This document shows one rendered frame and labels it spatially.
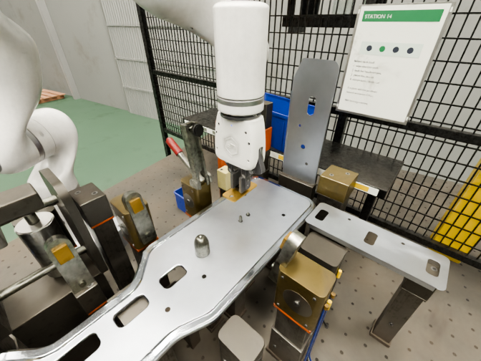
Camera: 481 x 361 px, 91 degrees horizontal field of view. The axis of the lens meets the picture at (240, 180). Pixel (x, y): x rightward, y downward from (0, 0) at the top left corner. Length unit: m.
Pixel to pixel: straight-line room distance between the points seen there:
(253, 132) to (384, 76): 0.57
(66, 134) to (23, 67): 0.22
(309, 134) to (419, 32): 0.39
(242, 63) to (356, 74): 0.58
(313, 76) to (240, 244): 0.44
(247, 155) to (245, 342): 0.31
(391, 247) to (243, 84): 0.47
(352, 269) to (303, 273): 0.51
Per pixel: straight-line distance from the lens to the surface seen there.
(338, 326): 0.83
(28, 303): 0.65
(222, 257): 0.53
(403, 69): 0.89
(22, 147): 0.76
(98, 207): 0.57
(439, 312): 0.99
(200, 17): 0.50
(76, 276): 0.56
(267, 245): 0.55
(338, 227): 0.63
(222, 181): 0.68
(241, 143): 0.44
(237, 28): 0.39
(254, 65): 0.40
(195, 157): 0.61
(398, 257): 0.62
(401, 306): 0.72
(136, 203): 0.56
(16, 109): 0.73
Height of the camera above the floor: 1.42
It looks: 34 degrees down
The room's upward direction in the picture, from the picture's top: straight up
